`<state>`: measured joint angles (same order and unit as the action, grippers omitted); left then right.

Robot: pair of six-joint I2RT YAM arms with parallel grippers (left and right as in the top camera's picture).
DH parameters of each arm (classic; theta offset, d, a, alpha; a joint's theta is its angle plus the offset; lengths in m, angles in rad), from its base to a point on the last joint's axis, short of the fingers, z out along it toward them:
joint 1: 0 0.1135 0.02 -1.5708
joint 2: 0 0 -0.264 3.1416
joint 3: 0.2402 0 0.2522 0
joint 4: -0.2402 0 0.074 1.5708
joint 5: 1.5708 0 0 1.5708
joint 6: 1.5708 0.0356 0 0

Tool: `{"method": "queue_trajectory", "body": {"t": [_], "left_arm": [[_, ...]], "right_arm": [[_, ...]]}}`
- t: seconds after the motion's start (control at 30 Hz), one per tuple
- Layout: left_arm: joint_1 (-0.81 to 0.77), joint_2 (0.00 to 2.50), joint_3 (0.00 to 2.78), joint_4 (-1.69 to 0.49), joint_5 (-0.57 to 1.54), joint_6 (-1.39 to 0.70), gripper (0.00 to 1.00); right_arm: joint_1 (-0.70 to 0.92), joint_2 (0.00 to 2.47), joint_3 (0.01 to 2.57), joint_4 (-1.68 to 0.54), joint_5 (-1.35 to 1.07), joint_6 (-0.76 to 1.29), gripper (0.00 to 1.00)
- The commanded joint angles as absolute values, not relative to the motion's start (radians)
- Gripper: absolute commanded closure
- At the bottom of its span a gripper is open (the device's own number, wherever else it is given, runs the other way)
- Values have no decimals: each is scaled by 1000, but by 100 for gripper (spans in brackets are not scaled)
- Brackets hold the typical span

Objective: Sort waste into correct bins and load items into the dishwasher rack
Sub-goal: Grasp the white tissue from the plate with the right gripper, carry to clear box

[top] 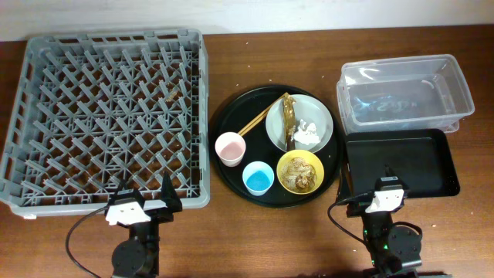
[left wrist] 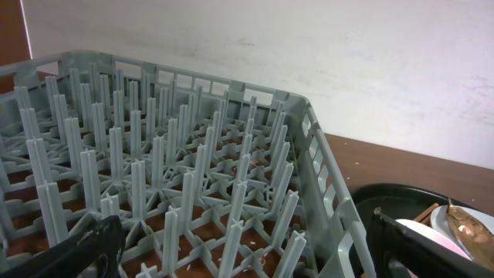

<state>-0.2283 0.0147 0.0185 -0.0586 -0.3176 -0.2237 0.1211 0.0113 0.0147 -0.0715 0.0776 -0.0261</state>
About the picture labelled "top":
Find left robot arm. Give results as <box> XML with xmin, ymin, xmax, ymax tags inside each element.
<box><xmin>105</xmin><ymin>174</ymin><xmax>183</xmax><ymax>277</ymax></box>

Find light blue cup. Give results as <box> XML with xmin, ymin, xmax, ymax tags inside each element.
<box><xmin>242</xmin><ymin>161</ymin><xmax>275</xmax><ymax>196</ymax></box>

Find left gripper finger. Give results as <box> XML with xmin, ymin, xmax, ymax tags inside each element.
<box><xmin>108</xmin><ymin>180</ymin><xmax>138</xmax><ymax>206</ymax></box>
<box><xmin>161</xmin><ymin>173</ymin><xmax>182</xmax><ymax>212</ymax></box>

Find food scraps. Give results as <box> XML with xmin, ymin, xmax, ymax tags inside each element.
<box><xmin>281</xmin><ymin>157</ymin><xmax>317</xmax><ymax>193</ymax></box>

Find pink cup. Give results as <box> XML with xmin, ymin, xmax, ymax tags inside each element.
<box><xmin>215</xmin><ymin>132</ymin><xmax>246</xmax><ymax>167</ymax></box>

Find gold snack wrapper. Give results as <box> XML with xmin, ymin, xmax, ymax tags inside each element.
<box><xmin>283</xmin><ymin>94</ymin><xmax>296</xmax><ymax>151</ymax></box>

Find yellow bowl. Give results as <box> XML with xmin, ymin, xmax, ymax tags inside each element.
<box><xmin>276</xmin><ymin>150</ymin><xmax>325</xmax><ymax>195</ymax></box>

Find wooden chopstick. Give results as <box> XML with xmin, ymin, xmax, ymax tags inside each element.
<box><xmin>237</xmin><ymin>92</ymin><xmax>289</xmax><ymax>135</ymax></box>
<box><xmin>239</xmin><ymin>97</ymin><xmax>286</xmax><ymax>137</ymax></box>

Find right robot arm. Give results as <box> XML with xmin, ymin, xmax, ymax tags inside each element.
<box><xmin>347</xmin><ymin>204</ymin><xmax>423</xmax><ymax>278</ymax></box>

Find grey plate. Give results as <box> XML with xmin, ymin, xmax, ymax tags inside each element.
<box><xmin>266</xmin><ymin>94</ymin><xmax>334</xmax><ymax>153</ymax></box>

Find clear plastic bin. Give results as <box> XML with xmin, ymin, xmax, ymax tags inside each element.
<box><xmin>337</xmin><ymin>54</ymin><xmax>475</xmax><ymax>134</ymax></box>

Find grey dishwasher rack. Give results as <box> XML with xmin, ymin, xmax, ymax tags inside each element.
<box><xmin>1</xmin><ymin>29</ymin><xmax>211</xmax><ymax>219</ymax></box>

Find round black tray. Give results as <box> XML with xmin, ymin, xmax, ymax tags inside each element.
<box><xmin>209</xmin><ymin>85</ymin><xmax>344</xmax><ymax>208</ymax></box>

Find black rectangular tray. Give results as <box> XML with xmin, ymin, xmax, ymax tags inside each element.
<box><xmin>337</xmin><ymin>129</ymin><xmax>460</xmax><ymax>200</ymax></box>

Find white napkin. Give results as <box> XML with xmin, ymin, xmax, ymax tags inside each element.
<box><xmin>293</xmin><ymin>119</ymin><xmax>320</xmax><ymax>145</ymax></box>

